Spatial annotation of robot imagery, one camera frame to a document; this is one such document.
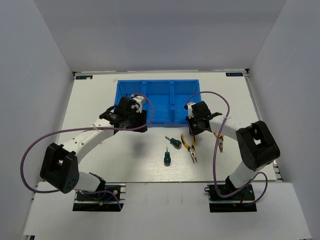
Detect yellow black long-nose pliers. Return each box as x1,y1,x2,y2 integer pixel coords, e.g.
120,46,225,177
214,132,224,153

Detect green stubby Phillips screwdriver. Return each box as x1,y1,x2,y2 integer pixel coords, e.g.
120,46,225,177
165,136,182,149

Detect green stubby flathead screwdriver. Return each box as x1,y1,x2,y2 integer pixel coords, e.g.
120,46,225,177
163,148,171,166

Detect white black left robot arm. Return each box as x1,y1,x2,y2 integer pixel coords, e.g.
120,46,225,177
40,94,148,200

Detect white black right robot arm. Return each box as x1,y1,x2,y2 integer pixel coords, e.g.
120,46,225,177
184,101,281,200

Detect blue three-compartment plastic bin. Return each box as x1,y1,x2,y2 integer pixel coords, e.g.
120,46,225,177
114,79,202,126

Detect right table corner label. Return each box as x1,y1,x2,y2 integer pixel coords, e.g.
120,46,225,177
225,72,244,77

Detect table corner label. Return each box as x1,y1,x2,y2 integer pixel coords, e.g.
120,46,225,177
225,72,244,77
75,75,93,80

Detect left table corner label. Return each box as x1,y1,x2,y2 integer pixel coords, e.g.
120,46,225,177
75,75,93,80

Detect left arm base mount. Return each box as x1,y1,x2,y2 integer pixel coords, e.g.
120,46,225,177
72,183,126,212

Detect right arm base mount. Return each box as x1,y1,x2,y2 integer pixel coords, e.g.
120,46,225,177
203,184,257,213

